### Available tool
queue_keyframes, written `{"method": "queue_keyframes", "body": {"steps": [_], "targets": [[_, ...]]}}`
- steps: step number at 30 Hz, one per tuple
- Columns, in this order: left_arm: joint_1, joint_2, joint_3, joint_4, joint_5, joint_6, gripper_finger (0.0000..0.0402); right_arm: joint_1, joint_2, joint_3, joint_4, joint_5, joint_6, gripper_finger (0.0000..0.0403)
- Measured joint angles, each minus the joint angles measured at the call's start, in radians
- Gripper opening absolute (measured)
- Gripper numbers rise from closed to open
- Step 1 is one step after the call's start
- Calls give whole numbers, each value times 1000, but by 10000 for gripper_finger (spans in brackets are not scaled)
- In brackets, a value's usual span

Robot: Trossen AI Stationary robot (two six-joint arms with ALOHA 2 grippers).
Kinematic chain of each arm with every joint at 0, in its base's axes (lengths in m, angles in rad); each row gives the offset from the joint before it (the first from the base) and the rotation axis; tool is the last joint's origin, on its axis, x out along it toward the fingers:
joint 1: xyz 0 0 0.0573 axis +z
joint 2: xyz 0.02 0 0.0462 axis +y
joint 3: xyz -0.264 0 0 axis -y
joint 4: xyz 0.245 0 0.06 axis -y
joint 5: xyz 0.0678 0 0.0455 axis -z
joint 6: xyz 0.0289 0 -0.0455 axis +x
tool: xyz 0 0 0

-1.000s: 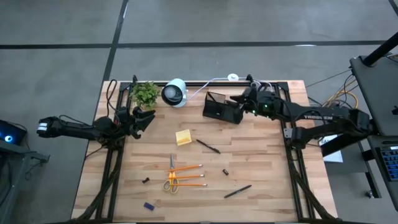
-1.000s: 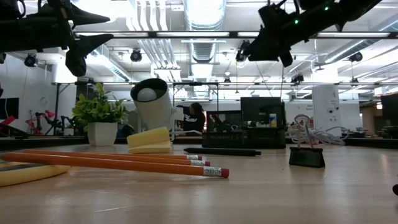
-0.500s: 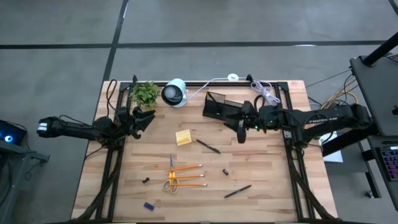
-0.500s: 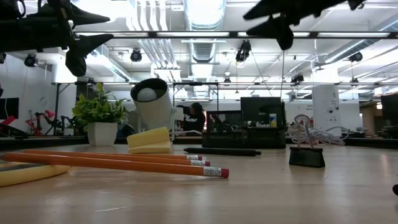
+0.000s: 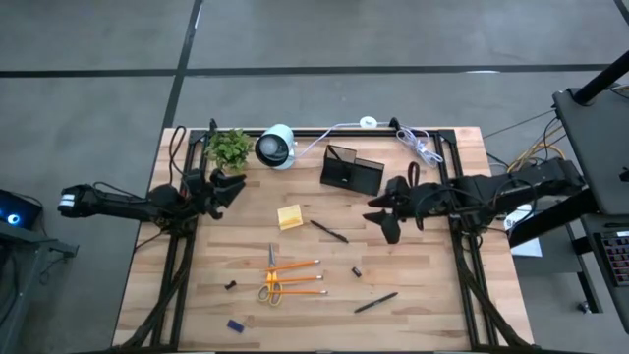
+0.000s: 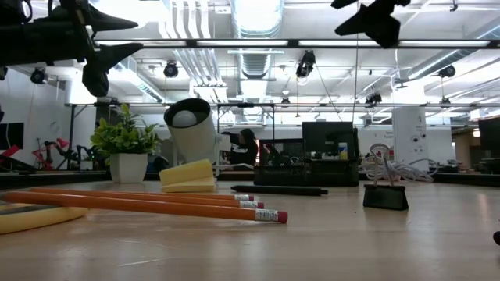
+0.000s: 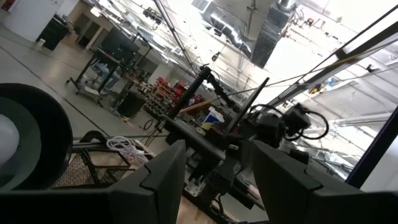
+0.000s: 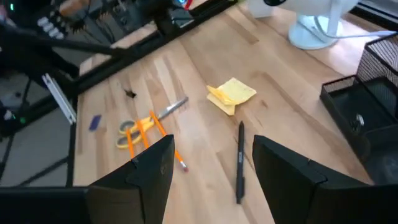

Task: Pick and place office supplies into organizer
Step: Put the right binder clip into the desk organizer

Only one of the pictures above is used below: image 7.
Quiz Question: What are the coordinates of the person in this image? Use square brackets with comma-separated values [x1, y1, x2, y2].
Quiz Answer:
[92, 60, 121, 91]

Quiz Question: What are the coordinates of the black rolling workstation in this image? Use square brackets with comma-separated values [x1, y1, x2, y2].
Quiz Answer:
[66, 27, 141, 104]

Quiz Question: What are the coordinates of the parts bin rack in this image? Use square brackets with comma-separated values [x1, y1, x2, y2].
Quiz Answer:
[144, 76, 206, 121]

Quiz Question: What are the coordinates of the white lamp cable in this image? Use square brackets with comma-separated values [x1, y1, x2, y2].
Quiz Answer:
[106, 136, 149, 166]

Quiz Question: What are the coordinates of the white blue yellow container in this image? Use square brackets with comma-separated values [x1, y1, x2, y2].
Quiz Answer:
[201, 106, 226, 131]

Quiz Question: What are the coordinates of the black mesh desk organizer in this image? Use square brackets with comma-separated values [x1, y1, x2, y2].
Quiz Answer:
[51, 148, 136, 189]

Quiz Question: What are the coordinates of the black floor cable loop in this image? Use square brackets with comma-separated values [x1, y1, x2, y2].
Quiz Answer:
[142, 118, 155, 132]

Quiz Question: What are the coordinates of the black slanted pole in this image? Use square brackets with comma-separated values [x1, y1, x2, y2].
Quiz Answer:
[169, 64, 242, 119]

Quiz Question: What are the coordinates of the silver mounting bracket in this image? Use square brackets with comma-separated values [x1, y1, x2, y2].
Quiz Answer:
[185, 179, 208, 198]

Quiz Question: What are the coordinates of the silver ventilation duct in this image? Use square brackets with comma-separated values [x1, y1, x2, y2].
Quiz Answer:
[250, 0, 301, 70]

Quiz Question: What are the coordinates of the thin black strut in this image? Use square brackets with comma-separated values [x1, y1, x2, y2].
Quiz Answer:
[226, 77, 271, 135]

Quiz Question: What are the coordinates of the dark grey side desk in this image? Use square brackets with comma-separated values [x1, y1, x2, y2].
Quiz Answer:
[161, 114, 228, 162]

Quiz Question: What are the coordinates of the white pillar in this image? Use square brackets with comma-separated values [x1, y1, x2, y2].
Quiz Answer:
[0, 0, 68, 43]

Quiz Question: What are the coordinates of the black overhead frame beam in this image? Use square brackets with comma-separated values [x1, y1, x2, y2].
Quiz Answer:
[269, 18, 398, 108]
[345, 107, 398, 189]

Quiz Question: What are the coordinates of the white spotlight lamp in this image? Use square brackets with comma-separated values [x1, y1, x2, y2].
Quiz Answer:
[0, 83, 74, 190]

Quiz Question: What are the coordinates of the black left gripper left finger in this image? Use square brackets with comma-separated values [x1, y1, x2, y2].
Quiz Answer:
[0, 139, 187, 224]

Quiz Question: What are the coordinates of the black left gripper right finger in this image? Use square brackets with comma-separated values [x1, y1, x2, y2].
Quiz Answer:
[251, 139, 398, 224]

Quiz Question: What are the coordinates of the black bin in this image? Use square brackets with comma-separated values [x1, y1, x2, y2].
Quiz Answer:
[117, 90, 147, 118]

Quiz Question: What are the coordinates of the black cabinet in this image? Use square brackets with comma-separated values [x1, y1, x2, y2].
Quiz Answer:
[36, 14, 71, 52]

